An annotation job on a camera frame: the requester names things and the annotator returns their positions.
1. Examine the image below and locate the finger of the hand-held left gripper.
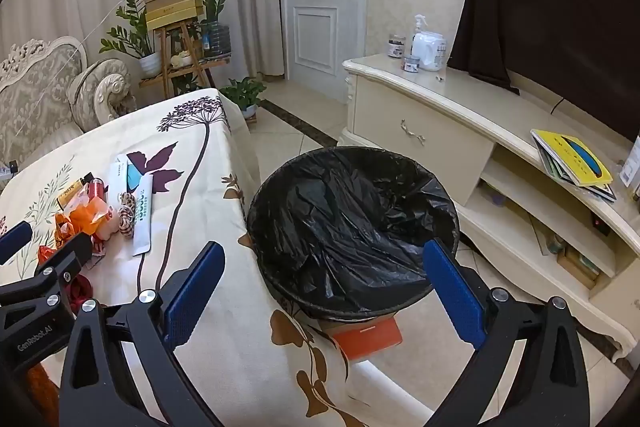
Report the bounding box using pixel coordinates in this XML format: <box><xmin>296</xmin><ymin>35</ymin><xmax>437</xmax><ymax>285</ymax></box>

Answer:
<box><xmin>0</xmin><ymin>223</ymin><xmax>34</xmax><ymax>265</ymax></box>
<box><xmin>0</xmin><ymin>234</ymin><xmax>94</xmax><ymax>309</ymax></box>

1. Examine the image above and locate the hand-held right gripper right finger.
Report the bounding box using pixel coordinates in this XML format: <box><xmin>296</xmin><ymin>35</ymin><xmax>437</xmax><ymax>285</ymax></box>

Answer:
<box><xmin>424</xmin><ymin>238</ymin><xmax>592</xmax><ymax>427</ymax></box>

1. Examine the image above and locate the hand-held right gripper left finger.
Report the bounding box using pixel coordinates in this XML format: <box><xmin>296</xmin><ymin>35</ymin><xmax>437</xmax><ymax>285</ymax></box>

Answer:
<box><xmin>59</xmin><ymin>241</ymin><xmax>226</xmax><ymax>427</ymax></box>

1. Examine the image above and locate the white packet with red print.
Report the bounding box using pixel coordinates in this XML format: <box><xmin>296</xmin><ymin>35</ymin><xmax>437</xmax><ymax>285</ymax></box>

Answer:
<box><xmin>87</xmin><ymin>237</ymin><xmax>107</xmax><ymax>269</ymax></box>

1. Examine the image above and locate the orange wrapper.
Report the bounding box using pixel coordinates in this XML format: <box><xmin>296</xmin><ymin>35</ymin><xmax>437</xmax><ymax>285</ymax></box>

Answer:
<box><xmin>54</xmin><ymin>198</ymin><xmax>116</xmax><ymax>238</ymax></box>

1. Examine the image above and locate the small white drink bottle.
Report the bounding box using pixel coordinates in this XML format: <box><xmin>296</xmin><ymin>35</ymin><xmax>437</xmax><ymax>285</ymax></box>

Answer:
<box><xmin>97</xmin><ymin>212</ymin><xmax>121</xmax><ymax>240</ymax></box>

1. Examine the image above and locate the trash bin with black bag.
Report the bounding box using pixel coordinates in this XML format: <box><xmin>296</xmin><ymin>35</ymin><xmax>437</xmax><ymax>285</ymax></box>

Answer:
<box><xmin>246</xmin><ymin>146</ymin><xmax>461</xmax><ymax>320</ymax></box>

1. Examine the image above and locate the red wrapper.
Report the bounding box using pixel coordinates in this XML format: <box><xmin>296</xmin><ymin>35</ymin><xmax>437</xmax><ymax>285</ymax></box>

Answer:
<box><xmin>67</xmin><ymin>276</ymin><xmax>93</xmax><ymax>313</ymax></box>

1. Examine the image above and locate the yellow bottle with black cap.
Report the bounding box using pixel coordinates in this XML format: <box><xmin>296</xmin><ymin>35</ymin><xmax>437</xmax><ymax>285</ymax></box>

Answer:
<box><xmin>56</xmin><ymin>172</ymin><xmax>95</xmax><ymax>210</ymax></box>

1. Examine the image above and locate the brown patterned wrapper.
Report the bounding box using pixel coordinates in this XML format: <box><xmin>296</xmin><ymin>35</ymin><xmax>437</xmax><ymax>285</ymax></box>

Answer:
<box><xmin>117</xmin><ymin>192</ymin><xmax>138</xmax><ymax>238</ymax></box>

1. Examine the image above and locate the red bottle with black cap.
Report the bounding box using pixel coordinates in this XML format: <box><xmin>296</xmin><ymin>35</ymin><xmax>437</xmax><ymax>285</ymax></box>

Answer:
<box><xmin>82</xmin><ymin>178</ymin><xmax>108</xmax><ymax>202</ymax></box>

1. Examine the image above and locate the white long packet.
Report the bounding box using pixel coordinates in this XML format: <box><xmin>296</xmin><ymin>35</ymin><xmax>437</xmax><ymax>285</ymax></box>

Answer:
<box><xmin>132</xmin><ymin>175</ymin><xmax>155</xmax><ymax>256</ymax></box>

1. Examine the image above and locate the pale green long packet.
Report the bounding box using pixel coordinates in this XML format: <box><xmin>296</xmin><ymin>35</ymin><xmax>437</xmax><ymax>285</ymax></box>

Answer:
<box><xmin>107</xmin><ymin>155</ymin><xmax>132</xmax><ymax>202</ymax></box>

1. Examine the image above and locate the orange box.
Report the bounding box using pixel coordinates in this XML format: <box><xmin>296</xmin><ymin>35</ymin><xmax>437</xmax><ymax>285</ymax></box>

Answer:
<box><xmin>327</xmin><ymin>314</ymin><xmax>403</xmax><ymax>363</ymax></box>

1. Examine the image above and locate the ornate beige sofa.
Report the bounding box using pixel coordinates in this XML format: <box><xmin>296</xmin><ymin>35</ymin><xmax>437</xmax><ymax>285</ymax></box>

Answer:
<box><xmin>0</xmin><ymin>36</ymin><xmax>138</xmax><ymax>188</ymax></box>

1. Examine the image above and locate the stack of yellow books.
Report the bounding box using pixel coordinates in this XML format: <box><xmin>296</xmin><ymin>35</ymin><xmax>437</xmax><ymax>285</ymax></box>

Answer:
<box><xmin>537</xmin><ymin>142</ymin><xmax>618</xmax><ymax>204</ymax></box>

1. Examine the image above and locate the black power strip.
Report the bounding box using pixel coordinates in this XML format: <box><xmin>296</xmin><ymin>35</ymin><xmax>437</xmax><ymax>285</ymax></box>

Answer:
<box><xmin>590</xmin><ymin>212</ymin><xmax>613</xmax><ymax>238</ymax></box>

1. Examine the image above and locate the cream cabinet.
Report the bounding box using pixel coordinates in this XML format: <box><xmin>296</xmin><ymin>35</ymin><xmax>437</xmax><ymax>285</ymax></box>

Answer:
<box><xmin>337</xmin><ymin>54</ymin><xmax>640</xmax><ymax>363</ymax></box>

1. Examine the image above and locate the yellow book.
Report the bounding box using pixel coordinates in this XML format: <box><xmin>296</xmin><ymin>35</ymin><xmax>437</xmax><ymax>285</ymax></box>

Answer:
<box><xmin>531</xmin><ymin>128</ymin><xmax>613</xmax><ymax>186</ymax></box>

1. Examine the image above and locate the small leafy plant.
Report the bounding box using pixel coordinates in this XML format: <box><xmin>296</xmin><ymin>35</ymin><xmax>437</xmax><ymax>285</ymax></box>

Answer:
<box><xmin>172</xmin><ymin>72</ymin><xmax>201</xmax><ymax>96</ymax></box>

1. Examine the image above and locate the green plant in white pot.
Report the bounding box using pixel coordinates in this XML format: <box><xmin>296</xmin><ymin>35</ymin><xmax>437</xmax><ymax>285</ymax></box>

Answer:
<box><xmin>98</xmin><ymin>0</ymin><xmax>163</xmax><ymax>78</ymax></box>

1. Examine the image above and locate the small green potted plant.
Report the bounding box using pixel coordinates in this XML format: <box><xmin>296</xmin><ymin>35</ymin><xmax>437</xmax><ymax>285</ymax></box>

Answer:
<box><xmin>218</xmin><ymin>77</ymin><xmax>267</xmax><ymax>120</ymax></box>

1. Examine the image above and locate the white box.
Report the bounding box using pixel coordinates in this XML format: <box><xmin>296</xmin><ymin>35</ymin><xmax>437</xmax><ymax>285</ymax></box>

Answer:
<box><xmin>620</xmin><ymin>157</ymin><xmax>640</xmax><ymax>200</ymax></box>

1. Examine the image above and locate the wooden plant stand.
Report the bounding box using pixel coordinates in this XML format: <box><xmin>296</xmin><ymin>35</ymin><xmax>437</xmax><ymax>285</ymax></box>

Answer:
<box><xmin>139</xmin><ymin>21</ymin><xmax>232</xmax><ymax>100</ymax></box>

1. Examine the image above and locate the white wipes container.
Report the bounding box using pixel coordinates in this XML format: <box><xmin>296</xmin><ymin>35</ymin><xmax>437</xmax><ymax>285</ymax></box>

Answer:
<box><xmin>415</xmin><ymin>32</ymin><xmax>447</xmax><ymax>72</ymax></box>

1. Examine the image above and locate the yellow gift box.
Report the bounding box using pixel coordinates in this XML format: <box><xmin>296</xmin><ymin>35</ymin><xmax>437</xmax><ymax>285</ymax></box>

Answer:
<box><xmin>145</xmin><ymin>6</ymin><xmax>206</xmax><ymax>30</ymax></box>

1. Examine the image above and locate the clear water jug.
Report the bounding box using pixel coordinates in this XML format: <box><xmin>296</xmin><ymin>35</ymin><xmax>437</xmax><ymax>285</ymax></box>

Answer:
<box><xmin>202</xmin><ymin>21</ymin><xmax>232</xmax><ymax>59</ymax></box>

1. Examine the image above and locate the clear spray bottle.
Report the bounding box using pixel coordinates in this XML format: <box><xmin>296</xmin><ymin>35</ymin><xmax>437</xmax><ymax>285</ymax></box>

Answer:
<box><xmin>411</xmin><ymin>14</ymin><xmax>430</xmax><ymax>56</ymax></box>

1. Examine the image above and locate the dark brown cloth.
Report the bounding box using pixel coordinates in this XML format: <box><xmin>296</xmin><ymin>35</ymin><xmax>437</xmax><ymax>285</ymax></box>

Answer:
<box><xmin>446</xmin><ymin>0</ymin><xmax>640</xmax><ymax>142</ymax></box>

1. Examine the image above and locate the white panel door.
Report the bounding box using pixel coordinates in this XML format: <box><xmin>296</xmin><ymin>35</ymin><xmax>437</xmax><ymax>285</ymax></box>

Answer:
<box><xmin>279</xmin><ymin>0</ymin><xmax>373</xmax><ymax>105</ymax></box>

